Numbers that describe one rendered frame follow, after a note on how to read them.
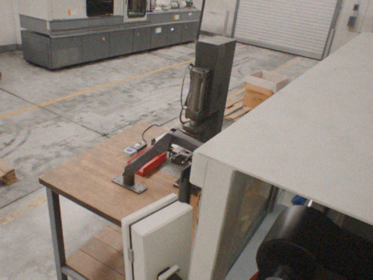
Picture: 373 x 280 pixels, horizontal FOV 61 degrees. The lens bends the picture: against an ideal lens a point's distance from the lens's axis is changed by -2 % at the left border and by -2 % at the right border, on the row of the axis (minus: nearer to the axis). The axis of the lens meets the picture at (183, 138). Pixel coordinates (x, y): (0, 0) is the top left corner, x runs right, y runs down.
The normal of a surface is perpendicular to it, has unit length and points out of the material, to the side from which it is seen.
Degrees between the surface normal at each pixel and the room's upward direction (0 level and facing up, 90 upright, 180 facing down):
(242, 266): 0
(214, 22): 90
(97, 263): 0
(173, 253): 83
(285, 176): 0
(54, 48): 90
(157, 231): 83
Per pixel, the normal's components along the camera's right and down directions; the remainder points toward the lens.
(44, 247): 0.10, -0.88
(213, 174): -0.54, 0.33
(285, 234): -0.22, -0.94
